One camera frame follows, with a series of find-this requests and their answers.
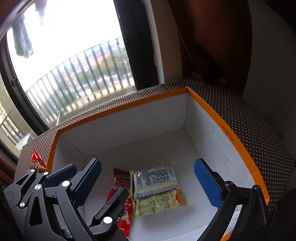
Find red snack packet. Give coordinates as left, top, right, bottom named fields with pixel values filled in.
left=106, top=168, right=134, bottom=237

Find green instant noodle snack packet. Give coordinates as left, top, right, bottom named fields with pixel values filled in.
left=129, top=165, right=187, bottom=217

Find red white peanut bag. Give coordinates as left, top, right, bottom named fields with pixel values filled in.
left=29, top=149, right=46, bottom=173

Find brown polka dot tablecloth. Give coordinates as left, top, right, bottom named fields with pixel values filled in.
left=14, top=79, right=293, bottom=210

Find balcony metal railing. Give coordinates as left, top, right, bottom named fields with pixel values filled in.
left=11, top=38, right=137, bottom=132

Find orange cardboard box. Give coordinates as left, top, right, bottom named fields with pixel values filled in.
left=47, top=87, right=269, bottom=240

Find dark red curtain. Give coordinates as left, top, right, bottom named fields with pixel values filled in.
left=169, top=1, right=252, bottom=95

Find black window frame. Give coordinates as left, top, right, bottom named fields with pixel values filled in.
left=1, top=1, right=159, bottom=135

